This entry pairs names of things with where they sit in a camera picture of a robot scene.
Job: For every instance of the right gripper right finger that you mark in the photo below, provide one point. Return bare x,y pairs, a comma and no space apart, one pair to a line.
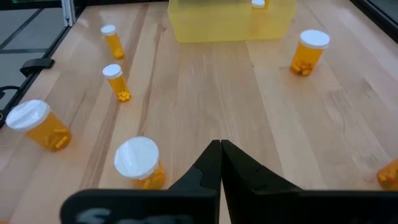
248,193

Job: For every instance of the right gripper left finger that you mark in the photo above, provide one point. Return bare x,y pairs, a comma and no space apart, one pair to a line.
199,186

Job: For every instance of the large white ball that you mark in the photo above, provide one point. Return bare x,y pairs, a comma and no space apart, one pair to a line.
136,157
46,130

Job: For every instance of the small white ball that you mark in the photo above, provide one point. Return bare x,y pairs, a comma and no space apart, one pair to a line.
118,84
113,43

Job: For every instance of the translucent yellow plastic bin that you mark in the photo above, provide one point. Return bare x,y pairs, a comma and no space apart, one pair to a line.
217,25

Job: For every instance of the silver aluminium post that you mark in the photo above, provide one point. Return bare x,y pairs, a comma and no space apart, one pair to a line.
68,12

